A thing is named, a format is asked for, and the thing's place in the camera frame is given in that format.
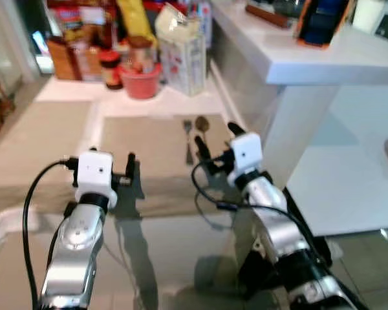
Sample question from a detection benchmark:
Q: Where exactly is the brown cardboard box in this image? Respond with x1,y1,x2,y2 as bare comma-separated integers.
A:
47,36,82,82

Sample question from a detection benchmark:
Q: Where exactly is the red and white snack bag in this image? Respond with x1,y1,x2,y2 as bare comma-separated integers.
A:
47,0,113,83

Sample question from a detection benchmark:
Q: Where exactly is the red plastic bowl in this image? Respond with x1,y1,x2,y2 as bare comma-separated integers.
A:
119,63,163,100

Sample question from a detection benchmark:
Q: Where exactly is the bronze metal spoon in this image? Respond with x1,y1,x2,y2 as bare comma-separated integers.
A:
195,116,210,153

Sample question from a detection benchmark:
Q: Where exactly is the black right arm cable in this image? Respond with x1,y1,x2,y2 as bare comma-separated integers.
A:
191,160,314,249

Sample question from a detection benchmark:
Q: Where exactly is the jar with brown lid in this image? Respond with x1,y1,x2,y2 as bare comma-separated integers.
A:
127,35,155,72

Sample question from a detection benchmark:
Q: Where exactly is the white cup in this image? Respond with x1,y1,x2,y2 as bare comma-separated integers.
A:
352,0,386,34

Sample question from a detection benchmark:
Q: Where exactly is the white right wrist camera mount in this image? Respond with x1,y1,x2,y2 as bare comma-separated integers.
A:
229,133,264,189

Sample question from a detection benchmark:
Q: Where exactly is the blue device in orange case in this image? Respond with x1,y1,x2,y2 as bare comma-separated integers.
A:
295,0,351,48

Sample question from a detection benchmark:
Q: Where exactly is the dark jar with red lid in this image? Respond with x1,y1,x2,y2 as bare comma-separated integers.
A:
98,50,123,90

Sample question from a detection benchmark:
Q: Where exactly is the white kitchen counter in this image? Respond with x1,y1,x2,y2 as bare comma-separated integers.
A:
209,0,388,194

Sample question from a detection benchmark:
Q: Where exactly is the white paper flour bag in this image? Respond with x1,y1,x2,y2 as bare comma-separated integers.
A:
155,5,208,97

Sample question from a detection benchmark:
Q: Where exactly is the beige woven placemat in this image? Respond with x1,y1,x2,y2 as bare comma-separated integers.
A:
100,116,248,215
0,100,95,218

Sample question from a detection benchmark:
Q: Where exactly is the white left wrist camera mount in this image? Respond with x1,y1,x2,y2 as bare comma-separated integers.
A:
75,149,118,209

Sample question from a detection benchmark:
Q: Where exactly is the yellow snack bag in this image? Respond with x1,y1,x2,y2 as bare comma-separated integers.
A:
116,0,156,41

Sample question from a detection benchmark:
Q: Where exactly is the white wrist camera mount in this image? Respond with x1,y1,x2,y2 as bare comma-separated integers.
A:
229,133,264,189
75,149,118,209

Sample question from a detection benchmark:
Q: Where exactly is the metal fork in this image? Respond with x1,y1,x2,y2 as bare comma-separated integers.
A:
184,119,194,166

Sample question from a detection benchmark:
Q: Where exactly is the brown wooden rolling pin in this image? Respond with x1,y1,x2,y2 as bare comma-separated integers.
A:
245,3,293,29

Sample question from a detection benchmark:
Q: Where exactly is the white low table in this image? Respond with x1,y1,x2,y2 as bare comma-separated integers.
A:
286,84,388,238

